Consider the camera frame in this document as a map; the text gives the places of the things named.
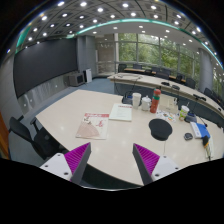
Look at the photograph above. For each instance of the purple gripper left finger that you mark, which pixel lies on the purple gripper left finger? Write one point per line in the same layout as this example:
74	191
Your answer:
69	166

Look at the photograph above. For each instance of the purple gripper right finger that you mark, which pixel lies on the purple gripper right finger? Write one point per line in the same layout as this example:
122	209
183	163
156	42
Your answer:
151	166

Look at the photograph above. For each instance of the black round mouse pad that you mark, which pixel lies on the black round mouse pad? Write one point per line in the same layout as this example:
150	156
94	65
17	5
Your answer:
160	129

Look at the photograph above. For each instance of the black computer mouse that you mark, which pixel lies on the black computer mouse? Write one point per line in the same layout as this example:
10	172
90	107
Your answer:
188	136

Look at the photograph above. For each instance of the black office chair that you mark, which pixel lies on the black office chair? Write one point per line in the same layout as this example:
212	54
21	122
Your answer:
43	143

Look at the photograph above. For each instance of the red and white magazine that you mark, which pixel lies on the red and white magazine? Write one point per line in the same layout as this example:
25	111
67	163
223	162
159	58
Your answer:
93	126

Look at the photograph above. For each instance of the colourful leaflet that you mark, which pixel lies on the colourful leaflet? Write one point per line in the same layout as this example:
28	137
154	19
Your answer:
166	115

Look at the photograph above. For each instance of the white booklet with red header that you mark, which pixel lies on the white booklet with red header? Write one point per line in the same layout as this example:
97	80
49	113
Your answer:
121	112

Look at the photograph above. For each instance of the red thermos bottle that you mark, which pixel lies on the red thermos bottle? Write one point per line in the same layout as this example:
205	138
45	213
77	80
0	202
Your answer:
155	100

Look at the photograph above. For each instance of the blue and white book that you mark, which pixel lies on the blue and white book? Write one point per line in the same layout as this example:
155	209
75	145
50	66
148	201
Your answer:
199	130

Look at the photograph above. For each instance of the green and white paper cup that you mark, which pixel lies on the green and white paper cup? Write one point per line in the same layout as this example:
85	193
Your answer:
183	112

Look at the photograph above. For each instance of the black conference phone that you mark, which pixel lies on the black conference phone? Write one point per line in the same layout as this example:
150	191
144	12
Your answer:
127	100

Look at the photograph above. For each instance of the long rear conference desk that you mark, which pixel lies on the long rear conference desk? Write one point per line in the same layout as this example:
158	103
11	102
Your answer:
199	103

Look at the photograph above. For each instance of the grey cabinet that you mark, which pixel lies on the grey cabinet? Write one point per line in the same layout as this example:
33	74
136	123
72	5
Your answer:
76	80

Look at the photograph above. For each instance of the white air purifier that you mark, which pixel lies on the white air purifier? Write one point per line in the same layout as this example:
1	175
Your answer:
88	75

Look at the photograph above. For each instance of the large black wall screen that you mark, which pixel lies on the large black wall screen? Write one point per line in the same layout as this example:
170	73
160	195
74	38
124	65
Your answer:
42	62

